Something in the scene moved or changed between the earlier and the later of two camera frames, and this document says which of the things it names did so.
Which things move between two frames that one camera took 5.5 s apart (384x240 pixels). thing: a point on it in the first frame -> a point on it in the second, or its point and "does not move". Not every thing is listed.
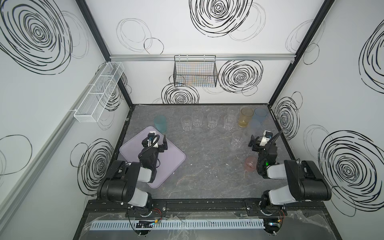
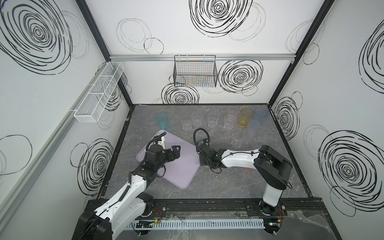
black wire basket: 195,71 does not move
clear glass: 186,122 does not move
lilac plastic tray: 169,159 -> 181,171
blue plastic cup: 260,115 does not move
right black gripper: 258,147 -> 202,152
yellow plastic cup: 245,115 does not move
